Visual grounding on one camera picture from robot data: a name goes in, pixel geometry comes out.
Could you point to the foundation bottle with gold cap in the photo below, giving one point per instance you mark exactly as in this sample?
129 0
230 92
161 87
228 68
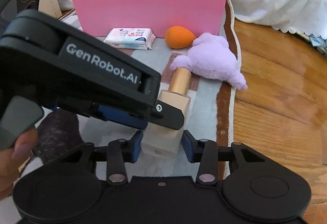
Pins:
166 142

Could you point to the checkered oval rug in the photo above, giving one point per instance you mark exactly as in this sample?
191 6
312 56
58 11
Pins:
158 60

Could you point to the small white tissue pack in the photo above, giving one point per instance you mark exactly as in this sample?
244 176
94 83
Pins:
130 38

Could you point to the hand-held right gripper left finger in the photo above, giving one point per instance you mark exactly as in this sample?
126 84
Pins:
135 148

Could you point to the orange makeup sponge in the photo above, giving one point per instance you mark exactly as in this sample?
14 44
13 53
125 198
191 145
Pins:
178 37

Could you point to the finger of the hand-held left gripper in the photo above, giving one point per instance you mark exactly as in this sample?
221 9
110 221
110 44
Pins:
170 116
122 118

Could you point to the purple plush toy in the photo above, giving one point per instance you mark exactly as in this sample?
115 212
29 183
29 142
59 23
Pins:
212 58

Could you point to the pink cardboard box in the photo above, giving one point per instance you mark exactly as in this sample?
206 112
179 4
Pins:
153 9

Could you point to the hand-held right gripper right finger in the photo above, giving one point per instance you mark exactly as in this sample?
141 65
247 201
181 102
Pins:
188 147

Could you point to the person's left hand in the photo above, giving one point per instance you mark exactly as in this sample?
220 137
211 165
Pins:
18 160

